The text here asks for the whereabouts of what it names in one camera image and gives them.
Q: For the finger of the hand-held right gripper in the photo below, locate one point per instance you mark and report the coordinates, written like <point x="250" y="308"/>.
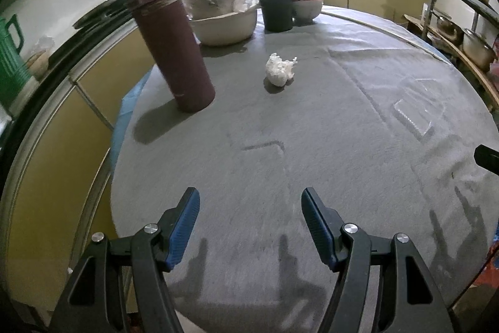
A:
<point x="488" y="159"/>

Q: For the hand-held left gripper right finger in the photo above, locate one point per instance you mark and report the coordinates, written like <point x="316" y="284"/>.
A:
<point x="317" y="227"/>

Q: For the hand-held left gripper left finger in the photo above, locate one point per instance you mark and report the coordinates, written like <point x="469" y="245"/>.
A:
<point x="183" y="227"/>

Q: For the white tissue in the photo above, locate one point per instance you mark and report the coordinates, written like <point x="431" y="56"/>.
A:
<point x="278" y="71"/>

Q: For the grey tablecloth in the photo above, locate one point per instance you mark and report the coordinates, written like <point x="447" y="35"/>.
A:
<point x="312" y="122"/>

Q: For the large steel pot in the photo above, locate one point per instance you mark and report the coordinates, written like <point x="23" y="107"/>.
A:
<point x="477" y="48"/>

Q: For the metal shelf rack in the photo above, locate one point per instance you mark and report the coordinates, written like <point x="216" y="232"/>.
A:
<point x="448" y="40"/>

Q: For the small steel pot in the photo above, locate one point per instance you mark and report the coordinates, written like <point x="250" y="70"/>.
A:
<point x="447" y="28"/>

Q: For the purple thermos bottle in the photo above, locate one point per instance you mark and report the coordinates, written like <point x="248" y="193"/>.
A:
<point x="171" y="44"/>

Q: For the steel bowl with plastic wrap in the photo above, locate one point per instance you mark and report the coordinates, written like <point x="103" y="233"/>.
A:
<point x="226" y="26"/>

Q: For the stack of red-white bowls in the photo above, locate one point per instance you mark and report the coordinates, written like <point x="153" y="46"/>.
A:
<point x="306" y="5"/>

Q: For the green plastic pitcher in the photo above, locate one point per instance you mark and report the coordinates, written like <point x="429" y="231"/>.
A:
<point x="9" y="64"/>

